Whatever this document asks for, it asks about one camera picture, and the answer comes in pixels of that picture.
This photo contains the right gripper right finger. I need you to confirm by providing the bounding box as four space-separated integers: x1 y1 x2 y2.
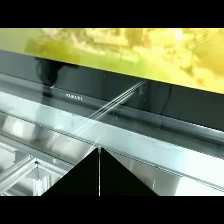
99 147 159 197

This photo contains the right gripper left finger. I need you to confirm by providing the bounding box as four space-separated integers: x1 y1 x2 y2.
41 147 100 197

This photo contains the silver frame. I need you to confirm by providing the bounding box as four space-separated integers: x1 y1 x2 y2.
0 73 224 197

